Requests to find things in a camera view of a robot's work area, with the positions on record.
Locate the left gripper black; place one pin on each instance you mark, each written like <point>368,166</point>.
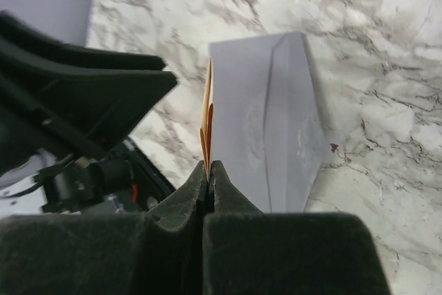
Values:
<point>65,113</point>

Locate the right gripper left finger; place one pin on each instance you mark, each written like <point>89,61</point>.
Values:
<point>154,252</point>

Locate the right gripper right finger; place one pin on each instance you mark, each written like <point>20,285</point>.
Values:
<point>246,251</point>

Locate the tan paper letter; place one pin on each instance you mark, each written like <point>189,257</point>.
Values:
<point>207,119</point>

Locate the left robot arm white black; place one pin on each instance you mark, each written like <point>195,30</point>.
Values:
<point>67,113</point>

